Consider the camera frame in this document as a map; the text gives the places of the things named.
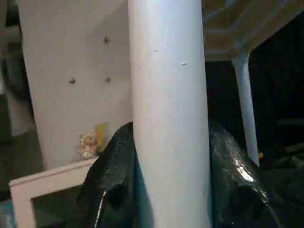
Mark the small beige plush toy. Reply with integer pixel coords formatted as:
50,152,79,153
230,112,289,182
76,133,100,159

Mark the white glass-door cabinet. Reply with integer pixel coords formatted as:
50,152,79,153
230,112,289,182
9,156,100,228

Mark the yellow green card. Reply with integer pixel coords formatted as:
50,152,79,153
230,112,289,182
95,121,109,149

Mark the white plastic table top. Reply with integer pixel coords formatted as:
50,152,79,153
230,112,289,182
201,0,304,63

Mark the white plastic table leg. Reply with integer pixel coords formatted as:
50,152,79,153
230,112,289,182
231,53,261,168
127,0,213,228

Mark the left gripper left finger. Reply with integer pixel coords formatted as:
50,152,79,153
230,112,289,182
75,121,143,228

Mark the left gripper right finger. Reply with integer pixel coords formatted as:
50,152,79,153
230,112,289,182
208,123,304,228

